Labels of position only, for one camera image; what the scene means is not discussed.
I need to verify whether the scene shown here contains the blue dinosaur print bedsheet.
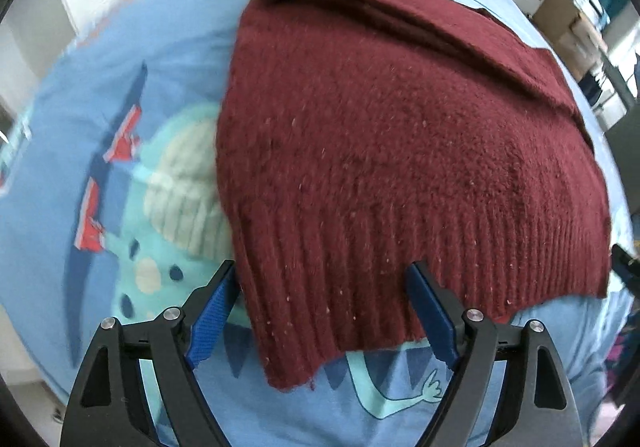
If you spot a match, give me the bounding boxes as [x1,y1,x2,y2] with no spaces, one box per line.
[1,0,632,446]

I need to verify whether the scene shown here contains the dark red knitted sweater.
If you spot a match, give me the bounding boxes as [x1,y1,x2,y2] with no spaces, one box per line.
[216,0,611,389]

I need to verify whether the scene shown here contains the wooden nightstand drawers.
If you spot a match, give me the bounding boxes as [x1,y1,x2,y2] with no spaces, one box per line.
[533,0,608,81]

